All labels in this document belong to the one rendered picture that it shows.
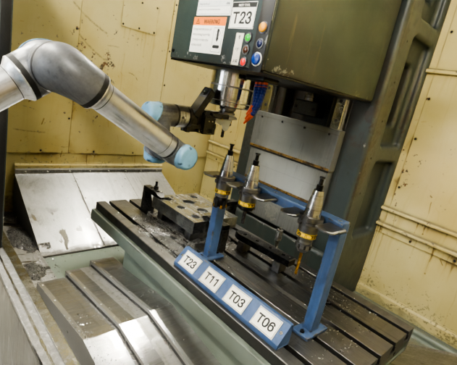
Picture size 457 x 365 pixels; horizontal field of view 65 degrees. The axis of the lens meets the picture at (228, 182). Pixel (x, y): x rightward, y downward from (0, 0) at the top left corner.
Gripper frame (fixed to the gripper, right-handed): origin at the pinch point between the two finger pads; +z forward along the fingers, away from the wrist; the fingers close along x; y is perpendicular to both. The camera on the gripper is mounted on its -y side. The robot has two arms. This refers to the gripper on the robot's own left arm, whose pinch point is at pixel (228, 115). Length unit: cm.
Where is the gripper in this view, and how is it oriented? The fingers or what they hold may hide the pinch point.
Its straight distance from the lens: 136.7
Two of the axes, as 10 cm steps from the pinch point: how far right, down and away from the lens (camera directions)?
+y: -1.9, 9.5, 2.6
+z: 7.2, -0.5, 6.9
